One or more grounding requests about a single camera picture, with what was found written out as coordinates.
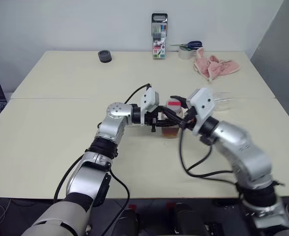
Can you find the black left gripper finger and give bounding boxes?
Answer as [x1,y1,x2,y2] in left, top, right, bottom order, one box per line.
[158,119,185,128]
[162,105,185,124]

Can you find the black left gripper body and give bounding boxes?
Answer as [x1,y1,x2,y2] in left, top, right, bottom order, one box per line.
[144,105,166,134]

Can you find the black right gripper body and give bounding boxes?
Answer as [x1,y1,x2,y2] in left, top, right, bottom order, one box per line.
[181,107,199,131]

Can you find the clear bottle with red drink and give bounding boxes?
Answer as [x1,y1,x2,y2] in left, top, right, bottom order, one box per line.
[160,99,185,140]

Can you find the clear wine glass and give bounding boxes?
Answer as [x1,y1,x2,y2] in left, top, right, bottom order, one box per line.
[209,86,234,113]

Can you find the clear tape roll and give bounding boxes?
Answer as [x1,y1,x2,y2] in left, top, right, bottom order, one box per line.
[178,46,198,60]

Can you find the pink cloth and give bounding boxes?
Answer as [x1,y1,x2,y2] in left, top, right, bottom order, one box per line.
[193,48,241,83]

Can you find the marker pen set package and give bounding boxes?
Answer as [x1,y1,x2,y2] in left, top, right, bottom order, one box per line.
[151,13,169,60]

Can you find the dark grey round container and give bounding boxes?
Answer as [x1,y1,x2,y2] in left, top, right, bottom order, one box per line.
[97,50,113,64]

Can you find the dark rounded shape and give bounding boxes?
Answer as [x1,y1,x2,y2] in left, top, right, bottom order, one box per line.
[173,203,207,236]
[116,208,140,236]

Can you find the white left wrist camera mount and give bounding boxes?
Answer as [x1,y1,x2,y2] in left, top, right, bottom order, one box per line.
[139,86,161,125]

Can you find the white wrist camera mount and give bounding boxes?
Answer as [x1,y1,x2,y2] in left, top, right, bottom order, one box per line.
[139,86,161,125]
[186,88,217,136]

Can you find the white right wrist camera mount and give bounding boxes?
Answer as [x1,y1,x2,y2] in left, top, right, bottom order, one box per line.
[186,88,217,136]

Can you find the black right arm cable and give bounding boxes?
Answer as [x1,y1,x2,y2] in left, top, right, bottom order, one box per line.
[178,125,242,191]

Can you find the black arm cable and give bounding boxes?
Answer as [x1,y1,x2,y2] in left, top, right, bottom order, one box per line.
[52,83,152,236]
[178,125,242,191]

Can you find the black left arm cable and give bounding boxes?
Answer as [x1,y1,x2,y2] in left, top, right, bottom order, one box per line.
[52,83,152,236]

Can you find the blue handled scissors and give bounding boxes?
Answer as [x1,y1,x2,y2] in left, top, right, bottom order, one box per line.
[170,40,203,51]

